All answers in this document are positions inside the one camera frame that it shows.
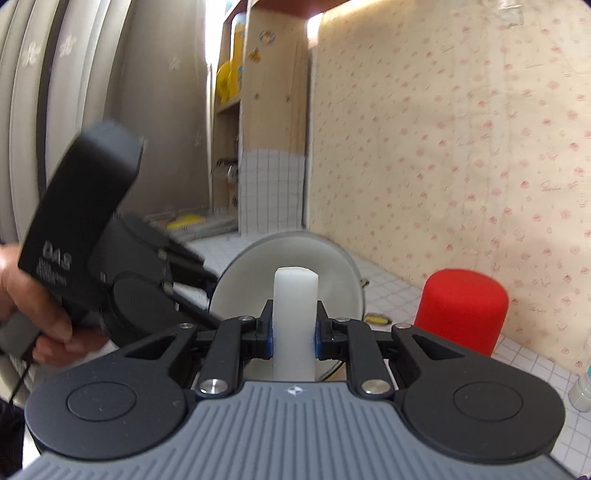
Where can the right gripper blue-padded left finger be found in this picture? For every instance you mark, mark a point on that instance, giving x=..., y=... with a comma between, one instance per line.
x=236, y=342

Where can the wooden shelf unit left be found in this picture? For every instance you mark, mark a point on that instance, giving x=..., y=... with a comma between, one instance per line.
x=264, y=130

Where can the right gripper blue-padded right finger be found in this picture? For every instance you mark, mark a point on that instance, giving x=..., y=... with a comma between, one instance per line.
x=353, y=343

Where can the yellow plates on shelf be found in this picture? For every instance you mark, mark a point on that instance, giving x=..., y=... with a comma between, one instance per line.
x=229, y=74

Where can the red cylindrical speaker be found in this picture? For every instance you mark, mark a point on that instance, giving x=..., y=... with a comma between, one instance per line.
x=465, y=307

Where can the person's left hand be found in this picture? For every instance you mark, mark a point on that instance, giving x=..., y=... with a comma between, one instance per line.
x=58, y=345

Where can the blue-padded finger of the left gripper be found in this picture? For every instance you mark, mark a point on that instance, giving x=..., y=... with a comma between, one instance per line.
x=186, y=267
x=197, y=315

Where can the white sponge block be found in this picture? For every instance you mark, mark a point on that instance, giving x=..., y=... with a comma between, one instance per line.
x=295, y=297

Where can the yellow white ceramic bowl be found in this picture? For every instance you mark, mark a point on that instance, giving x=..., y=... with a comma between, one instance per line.
x=247, y=284

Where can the teal capped small bottle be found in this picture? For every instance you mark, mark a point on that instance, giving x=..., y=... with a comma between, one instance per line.
x=580, y=393

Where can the metal folding rack yellow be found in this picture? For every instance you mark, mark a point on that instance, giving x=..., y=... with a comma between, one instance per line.
x=189, y=226

